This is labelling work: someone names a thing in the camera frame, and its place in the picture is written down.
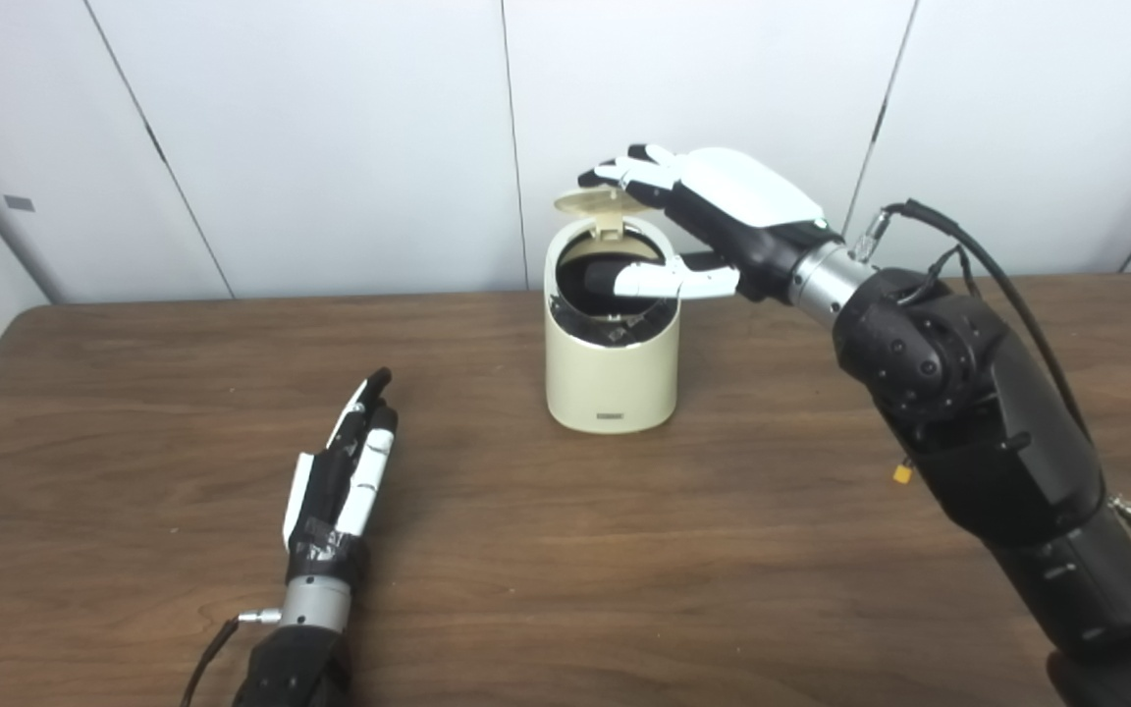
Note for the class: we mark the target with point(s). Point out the round cream bin lid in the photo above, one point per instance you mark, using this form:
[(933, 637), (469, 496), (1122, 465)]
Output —
[(590, 203)]

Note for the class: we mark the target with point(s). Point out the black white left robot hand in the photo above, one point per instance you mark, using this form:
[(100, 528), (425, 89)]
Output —
[(330, 501)]

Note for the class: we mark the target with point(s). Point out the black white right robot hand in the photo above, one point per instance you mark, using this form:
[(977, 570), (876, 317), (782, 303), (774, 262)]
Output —
[(742, 201)]

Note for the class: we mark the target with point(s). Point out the small yellow connector plug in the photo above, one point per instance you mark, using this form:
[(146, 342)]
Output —
[(902, 473)]

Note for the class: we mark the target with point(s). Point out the cream-colored cylindrical bin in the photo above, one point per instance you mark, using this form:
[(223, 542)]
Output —
[(610, 383)]

